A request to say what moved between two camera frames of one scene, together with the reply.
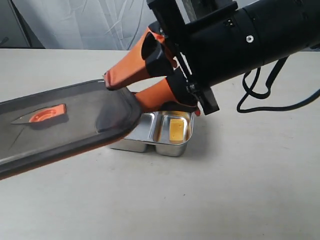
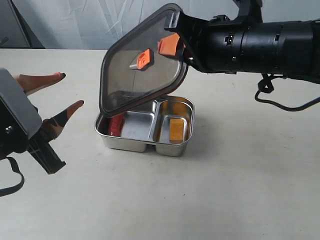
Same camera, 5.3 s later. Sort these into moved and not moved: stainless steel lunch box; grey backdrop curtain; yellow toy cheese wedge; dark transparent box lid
Moved: dark transparent box lid
Not moved: grey backdrop curtain; stainless steel lunch box; yellow toy cheese wedge
